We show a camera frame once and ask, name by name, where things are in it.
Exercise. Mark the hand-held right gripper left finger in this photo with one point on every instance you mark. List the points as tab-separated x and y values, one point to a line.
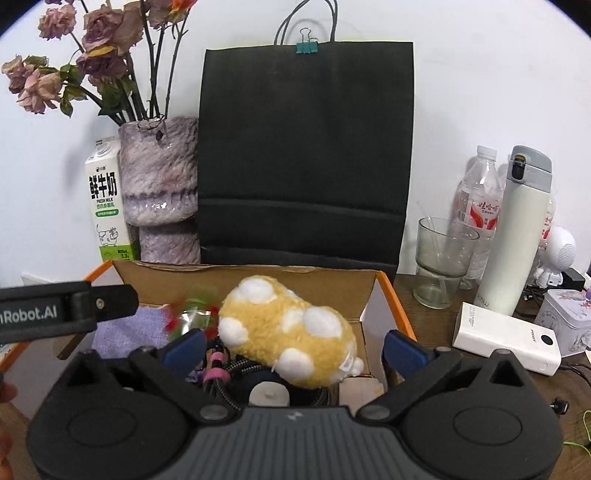
185	353

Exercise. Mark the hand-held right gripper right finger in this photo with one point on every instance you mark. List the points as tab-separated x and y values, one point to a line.
406	353

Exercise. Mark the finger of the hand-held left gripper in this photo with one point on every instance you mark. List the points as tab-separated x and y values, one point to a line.
115	302

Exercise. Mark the white charger plug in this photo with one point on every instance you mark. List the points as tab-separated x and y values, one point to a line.
360	388

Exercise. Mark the red cardboard box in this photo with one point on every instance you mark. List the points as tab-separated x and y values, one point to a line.
184	281

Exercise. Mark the navy zip pouch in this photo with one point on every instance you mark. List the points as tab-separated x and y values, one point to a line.
263	376

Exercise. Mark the yellow white-spotted plush toy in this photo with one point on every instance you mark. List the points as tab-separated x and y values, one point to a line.
286	341

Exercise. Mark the person's left hand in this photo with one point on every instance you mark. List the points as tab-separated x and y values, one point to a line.
7	392

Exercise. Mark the clear glass cup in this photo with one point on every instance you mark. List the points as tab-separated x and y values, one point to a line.
443	277

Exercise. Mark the white power bank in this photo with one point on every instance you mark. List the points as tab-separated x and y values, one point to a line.
498	334

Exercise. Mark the white green milk carton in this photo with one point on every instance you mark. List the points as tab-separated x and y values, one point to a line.
108	198

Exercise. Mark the purple mottled vase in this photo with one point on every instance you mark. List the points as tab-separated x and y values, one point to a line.
159	184

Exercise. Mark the white thermos grey lid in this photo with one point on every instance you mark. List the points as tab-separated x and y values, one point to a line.
512	240

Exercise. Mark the white printed tin box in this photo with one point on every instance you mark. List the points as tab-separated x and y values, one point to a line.
563	318

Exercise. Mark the black green neckband earphones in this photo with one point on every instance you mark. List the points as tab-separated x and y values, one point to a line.
561	406

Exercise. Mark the clear red-label water bottle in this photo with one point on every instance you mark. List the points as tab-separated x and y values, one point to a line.
482	207
549	221

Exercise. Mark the black adapter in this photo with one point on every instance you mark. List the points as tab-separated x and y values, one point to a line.
574	278

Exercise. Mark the white round speaker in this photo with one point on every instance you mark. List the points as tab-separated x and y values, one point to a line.
561	247

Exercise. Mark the black paper bag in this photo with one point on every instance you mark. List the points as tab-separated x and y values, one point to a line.
304	161

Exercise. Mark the dried pink roses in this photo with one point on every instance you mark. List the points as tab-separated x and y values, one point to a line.
106	41

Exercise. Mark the green binder clip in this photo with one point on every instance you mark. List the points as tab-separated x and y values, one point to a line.
307	47

